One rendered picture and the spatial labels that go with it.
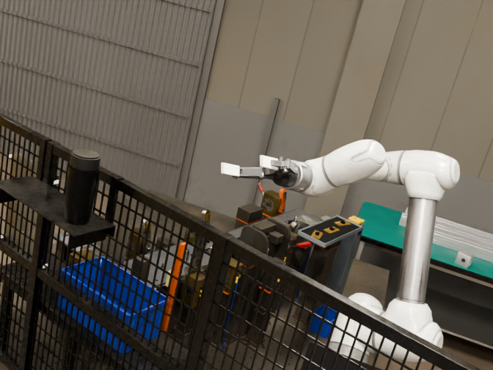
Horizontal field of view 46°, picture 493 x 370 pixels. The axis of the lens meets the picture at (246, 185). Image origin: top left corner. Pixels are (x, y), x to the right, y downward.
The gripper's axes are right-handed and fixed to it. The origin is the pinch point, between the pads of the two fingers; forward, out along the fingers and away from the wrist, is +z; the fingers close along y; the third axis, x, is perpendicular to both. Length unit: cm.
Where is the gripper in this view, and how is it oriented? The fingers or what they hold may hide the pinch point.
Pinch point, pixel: (243, 165)
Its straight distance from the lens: 154.2
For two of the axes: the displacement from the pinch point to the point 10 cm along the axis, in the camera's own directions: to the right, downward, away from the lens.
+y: -7.6, 1.2, 6.4
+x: -0.2, -9.9, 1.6
